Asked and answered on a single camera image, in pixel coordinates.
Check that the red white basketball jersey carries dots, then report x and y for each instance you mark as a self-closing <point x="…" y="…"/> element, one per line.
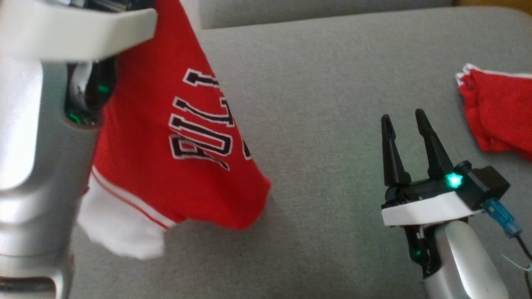
<point x="145" y="62"/>

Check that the yellow sofa back cushion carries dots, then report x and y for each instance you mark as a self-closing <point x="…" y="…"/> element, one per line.
<point x="498" y="4"/>

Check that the red shorts white stripe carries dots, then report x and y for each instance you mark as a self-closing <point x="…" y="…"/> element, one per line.
<point x="503" y="112"/>

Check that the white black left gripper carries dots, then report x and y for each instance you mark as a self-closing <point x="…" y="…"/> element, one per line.
<point x="62" y="29"/>

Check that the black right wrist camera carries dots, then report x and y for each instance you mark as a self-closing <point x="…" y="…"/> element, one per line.
<point x="488" y="185"/>

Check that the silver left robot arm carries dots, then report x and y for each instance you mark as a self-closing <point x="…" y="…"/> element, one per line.
<point x="33" y="166"/>

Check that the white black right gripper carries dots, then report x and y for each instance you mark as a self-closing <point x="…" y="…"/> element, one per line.
<point x="424" y="207"/>

